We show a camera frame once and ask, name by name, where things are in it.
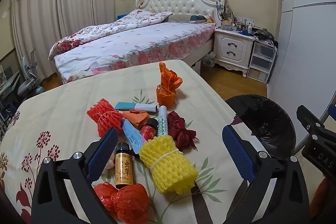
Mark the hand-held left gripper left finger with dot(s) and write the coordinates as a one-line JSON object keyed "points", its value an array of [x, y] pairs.
{"points": [[102, 150]]}

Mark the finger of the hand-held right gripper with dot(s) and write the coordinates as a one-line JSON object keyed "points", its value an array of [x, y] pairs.
{"points": [[332, 111], [307, 115]]}

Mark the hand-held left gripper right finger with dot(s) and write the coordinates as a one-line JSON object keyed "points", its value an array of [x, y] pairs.
{"points": [[237, 153]]}

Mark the brown bottle with yellow label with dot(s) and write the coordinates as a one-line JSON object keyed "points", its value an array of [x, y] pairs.
{"points": [[124, 169]]}

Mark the blue and white tube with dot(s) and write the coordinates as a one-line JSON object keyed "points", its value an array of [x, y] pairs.
{"points": [[132, 138]]}

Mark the red foam fruit net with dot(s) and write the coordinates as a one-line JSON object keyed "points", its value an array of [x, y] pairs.
{"points": [[105, 116]]}

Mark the bin with black liner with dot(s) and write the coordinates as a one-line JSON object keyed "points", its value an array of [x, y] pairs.
{"points": [[262, 124]]}

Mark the red plastic bag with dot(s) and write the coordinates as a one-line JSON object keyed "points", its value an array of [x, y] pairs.
{"points": [[103, 196], [131, 203]]}

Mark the orange paper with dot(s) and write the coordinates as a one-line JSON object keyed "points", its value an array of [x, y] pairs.
{"points": [[136, 119]]}

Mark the red bottle with black cap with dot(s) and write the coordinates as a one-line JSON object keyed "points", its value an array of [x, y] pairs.
{"points": [[148, 130]]}

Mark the teal and white box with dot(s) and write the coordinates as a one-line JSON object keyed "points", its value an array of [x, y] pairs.
{"points": [[131, 106]]}

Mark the dark red bag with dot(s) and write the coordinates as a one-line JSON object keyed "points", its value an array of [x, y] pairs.
{"points": [[181, 132]]}

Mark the yellow foam fruit net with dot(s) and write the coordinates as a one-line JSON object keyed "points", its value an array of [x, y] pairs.
{"points": [[168, 163]]}

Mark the white tube with green print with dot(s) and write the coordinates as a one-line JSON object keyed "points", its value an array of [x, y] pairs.
{"points": [[163, 121]]}

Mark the orange plastic bag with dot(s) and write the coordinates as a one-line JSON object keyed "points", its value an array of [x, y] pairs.
{"points": [[166, 92]]}

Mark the person's right forearm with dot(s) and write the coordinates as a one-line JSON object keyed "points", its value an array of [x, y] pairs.
{"points": [[325, 195]]}

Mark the beige floral tablecloth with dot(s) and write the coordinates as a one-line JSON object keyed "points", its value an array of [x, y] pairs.
{"points": [[65, 113]]}

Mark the clear plastic drawer unit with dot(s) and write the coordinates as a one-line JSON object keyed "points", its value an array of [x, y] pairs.
{"points": [[261, 61]]}

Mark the white sliding wardrobe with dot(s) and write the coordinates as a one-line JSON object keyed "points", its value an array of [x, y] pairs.
{"points": [[302, 43]]}

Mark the clear plastic bag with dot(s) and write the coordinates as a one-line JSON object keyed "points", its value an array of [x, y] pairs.
{"points": [[209, 60]]}

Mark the white nightstand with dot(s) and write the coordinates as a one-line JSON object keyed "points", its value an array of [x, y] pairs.
{"points": [[233, 50]]}

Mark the grey office chair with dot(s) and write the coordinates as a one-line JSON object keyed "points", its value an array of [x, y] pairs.
{"points": [[26, 85]]}

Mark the cluster of small bottles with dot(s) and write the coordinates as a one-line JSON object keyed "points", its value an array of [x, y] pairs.
{"points": [[236, 24]]}

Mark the white tufted bed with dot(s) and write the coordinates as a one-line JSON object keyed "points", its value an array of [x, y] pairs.
{"points": [[147, 40]]}

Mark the floral quilt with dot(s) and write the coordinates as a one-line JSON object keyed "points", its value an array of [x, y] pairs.
{"points": [[105, 29]]}

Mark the yellow plush toy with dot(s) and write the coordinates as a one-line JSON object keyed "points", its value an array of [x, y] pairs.
{"points": [[210, 21]]}

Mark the beige and teal pillow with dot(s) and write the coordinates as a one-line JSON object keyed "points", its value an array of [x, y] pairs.
{"points": [[181, 18]]}

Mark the white wall outlet strip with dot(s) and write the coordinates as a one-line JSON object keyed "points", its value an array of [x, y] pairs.
{"points": [[248, 22]]}

